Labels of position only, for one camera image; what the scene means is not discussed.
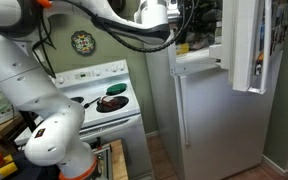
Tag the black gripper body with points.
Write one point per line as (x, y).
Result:
(187, 6)

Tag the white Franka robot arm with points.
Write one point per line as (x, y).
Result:
(27, 83)

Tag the white upper fridge door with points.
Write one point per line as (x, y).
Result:
(244, 50)

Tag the white fridge door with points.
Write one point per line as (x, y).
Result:
(244, 50)
(230, 140)

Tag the white lower fridge door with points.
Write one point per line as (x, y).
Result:
(230, 140)

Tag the yellow food package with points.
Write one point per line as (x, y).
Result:
(182, 49)

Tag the photo magnet cluster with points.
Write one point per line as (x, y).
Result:
(280, 26)

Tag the green leaf-shaped lid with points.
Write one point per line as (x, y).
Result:
(116, 89)

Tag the white refrigerator cabinet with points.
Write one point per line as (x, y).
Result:
(160, 116)

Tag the black stove burner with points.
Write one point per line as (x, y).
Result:
(78, 99)
(123, 104)

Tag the brown sauce bottle white cap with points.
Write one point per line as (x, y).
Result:
(109, 102)

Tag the black spoon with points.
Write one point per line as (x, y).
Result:
(91, 102)

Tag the white electric stove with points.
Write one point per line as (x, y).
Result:
(130, 140)

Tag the wooden robot mounting board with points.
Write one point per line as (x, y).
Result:
(119, 163)

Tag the wooden side table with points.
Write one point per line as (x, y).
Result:
(0, 132)

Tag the dark blue storage box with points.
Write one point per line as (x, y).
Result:
(20, 171)

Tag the colourful decorative wall plate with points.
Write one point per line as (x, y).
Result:
(83, 42)

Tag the aluminium profile frame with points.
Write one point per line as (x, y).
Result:
(105, 160)

